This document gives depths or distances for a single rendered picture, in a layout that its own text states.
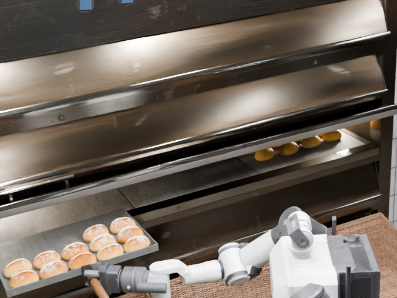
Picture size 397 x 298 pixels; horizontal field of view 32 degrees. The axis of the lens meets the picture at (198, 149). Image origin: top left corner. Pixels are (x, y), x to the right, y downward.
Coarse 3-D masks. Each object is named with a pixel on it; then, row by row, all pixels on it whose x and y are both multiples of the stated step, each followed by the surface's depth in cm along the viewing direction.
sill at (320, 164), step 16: (368, 144) 323; (320, 160) 310; (336, 160) 311; (352, 160) 315; (256, 176) 300; (272, 176) 299; (288, 176) 302; (208, 192) 289; (224, 192) 290; (240, 192) 294; (144, 208) 280; (160, 208) 279; (176, 208) 282
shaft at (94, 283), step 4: (92, 280) 231; (96, 280) 230; (92, 284) 229; (96, 284) 228; (100, 284) 229; (96, 288) 227; (100, 288) 226; (96, 292) 226; (100, 292) 224; (104, 292) 224; (100, 296) 223; (104, 296) 222; (108, 296) 223
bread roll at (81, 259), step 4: (80, 252) 242; (84, 252) 242; (88, 252) 243; (76, 256) 241; (80, 256) 240; (84, 256) 241; (88, 256) 241; (92, 256) 242; (72, 260) 240; (76, 260) 240; (80, 260) 240; (84, 260) 240; (88, 260) 241; (92, 260) 242; (72, 264) 240; (76, 264) 240; (80, 264) 240; (84, 264) 240; (72, 268) 240
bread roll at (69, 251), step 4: (72, 244) 248; (76, 244) 247; (80, 244) 248; (84, 244) 249; (64, 248) 247; (68, 248) 246; (72, 248) 246; (76, 248) 246; (80, 248) 247; (84, 248) 248; (88, 248) 250; (64, 252) 246; (68, 252) 246; (72, 252) 246; (76, 252) 246; (64, 256) 246; (68, 256) 246; (72, 256) 246; (68, 260) 247
